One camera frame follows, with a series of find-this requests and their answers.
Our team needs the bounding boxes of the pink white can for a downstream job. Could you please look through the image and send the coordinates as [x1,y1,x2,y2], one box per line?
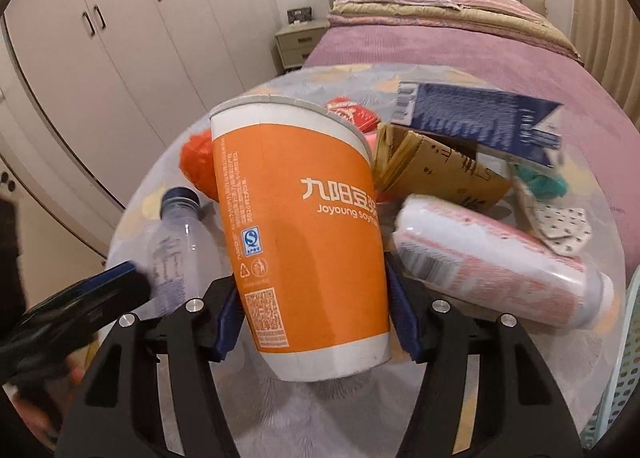
[393,195,614,329]

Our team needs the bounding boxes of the pink pillow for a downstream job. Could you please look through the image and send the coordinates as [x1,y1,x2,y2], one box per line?
[452,0,546,23]

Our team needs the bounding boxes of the blue white carton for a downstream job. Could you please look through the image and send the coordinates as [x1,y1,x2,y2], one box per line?
[390,81,564,171]

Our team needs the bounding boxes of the red snack wrapper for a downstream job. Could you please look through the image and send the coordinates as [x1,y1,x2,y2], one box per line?
[326,96,380,133]

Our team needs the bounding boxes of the left hand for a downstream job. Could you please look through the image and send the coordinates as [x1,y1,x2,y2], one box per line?
[11,358,85,447]

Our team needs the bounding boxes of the purple covered bed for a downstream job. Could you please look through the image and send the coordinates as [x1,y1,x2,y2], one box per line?
[306,25,639,273]

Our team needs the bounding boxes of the clear plastic bottle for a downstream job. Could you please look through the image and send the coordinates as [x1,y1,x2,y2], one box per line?
[136,186,224,319]

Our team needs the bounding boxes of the folded beige quilt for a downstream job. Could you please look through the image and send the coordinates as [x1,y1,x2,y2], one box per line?
[329,2,582,64]

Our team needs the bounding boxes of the brown cardboard piece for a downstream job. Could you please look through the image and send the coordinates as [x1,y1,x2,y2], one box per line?
[373,122,511,212]

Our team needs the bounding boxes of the orange plastic bag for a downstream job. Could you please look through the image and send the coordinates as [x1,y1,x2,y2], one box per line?
[179,130,219,201]

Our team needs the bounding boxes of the light blue laundry basket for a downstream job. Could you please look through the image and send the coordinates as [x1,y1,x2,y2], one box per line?
[580,269,640,450]

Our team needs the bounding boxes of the black picture frame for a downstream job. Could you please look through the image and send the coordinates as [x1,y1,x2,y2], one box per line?
[286,6,314,24]

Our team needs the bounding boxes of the beige nightstand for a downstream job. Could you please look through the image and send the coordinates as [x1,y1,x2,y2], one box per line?
[276,20,330,72]

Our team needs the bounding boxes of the teal wrapper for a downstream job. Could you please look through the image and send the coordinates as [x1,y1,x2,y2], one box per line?
[513,165,568,200]

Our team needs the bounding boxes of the orange paper cup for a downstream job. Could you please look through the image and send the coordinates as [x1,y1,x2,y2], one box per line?
[209,94,390,382]

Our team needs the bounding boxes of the white wardrobe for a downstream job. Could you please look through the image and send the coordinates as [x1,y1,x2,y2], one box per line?
[0,0,284,259]

